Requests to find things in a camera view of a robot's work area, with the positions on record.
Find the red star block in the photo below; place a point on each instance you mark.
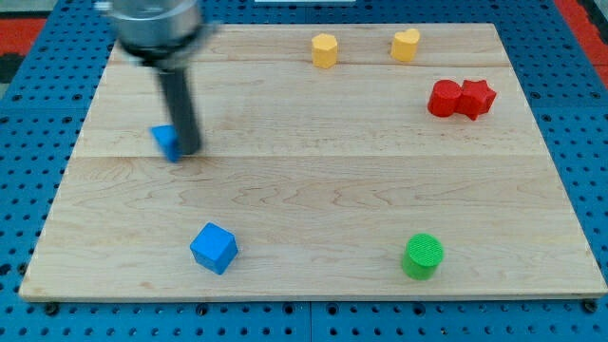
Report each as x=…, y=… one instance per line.
x=476, y=99

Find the wooden board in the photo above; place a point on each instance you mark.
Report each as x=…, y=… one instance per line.
x=321, y=174

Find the blue cube block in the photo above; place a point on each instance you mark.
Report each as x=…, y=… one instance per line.
x=214, y=248

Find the yellow hexagon block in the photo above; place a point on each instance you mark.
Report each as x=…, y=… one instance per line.
x=324, y=50

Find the blue triangular block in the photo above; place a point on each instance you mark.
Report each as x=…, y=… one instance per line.
x=166, y=139

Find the green cylinder block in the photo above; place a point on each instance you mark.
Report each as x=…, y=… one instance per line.
x=422, y=256

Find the black cylindrical pointer tool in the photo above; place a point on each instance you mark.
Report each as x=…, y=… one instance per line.
x=179, y=102

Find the yellow heart block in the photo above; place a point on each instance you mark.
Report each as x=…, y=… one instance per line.
x=404, y=44

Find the red cylinder block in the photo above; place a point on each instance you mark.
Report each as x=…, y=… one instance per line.
x=444, y=97

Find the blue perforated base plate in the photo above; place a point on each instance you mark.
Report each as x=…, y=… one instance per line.
x=46, y=103

